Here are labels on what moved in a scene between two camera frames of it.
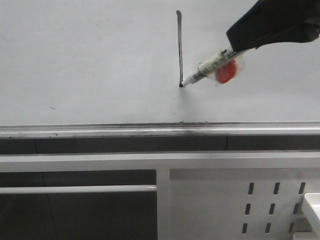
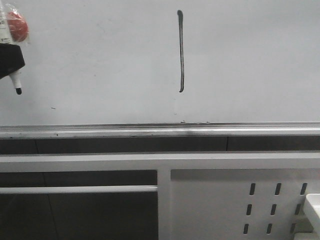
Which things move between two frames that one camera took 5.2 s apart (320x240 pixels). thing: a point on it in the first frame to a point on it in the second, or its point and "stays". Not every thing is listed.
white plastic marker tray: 311,205 stays
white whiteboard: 113,69 stays
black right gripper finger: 266,22 to 11,58
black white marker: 213,64 to 15,78
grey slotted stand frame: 201,195 stays
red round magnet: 226,72 to 18,27
